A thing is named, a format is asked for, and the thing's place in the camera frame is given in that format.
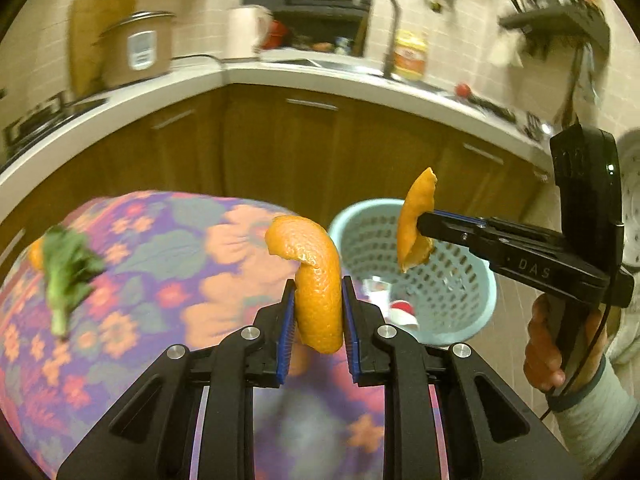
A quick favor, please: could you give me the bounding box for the dark window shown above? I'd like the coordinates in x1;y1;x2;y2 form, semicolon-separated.
243;0;371;56

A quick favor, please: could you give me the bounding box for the steel kitchen faucet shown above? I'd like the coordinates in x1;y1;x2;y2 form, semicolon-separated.
351;0;403;80

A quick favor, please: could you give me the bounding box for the orange peel piece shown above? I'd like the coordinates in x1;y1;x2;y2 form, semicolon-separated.
396;167;437;273
265;214;343;354

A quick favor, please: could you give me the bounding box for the black power cord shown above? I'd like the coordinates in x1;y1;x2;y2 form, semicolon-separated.
171;52;227;73

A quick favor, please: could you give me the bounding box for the black wall shelf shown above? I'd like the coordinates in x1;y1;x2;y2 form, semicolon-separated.
498;6;611;55

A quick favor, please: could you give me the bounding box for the gas stove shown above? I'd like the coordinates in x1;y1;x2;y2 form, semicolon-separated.
1;91;108;171

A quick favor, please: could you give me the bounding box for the red tomato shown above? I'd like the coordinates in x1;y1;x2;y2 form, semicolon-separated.
454;84;472;99

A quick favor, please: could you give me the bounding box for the brown rice cooker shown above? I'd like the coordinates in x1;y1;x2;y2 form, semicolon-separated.
99;11;176;89

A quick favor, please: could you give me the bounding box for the green leafy vegetable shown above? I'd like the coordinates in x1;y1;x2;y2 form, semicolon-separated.
42;226;105;339

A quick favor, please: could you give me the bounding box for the light blue plastic basket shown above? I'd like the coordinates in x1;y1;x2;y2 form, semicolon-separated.
329;198;497;347

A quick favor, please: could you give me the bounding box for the person's right hand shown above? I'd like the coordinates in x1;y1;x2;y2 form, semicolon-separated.
523;294;608;393

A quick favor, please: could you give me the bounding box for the wooden cutting board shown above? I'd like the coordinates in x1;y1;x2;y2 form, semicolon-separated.
67;0;137;100

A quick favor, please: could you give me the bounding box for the red white paper cup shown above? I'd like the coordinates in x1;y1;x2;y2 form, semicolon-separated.
386;300;419;328

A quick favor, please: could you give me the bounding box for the grey sleeve forearm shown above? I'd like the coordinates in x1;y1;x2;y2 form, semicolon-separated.
548;356;639;479

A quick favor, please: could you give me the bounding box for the white electric kettle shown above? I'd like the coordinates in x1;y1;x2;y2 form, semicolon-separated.
222;6;272;61

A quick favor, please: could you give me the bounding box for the yellow dish soap bottle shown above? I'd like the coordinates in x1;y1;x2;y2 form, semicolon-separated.
394;30;428;80

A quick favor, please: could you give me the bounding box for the perforated steel steamer tray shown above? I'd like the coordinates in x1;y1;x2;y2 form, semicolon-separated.
616;129;640;269

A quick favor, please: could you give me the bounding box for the floral tablecloth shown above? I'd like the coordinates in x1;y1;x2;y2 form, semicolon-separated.
0;190;452;480

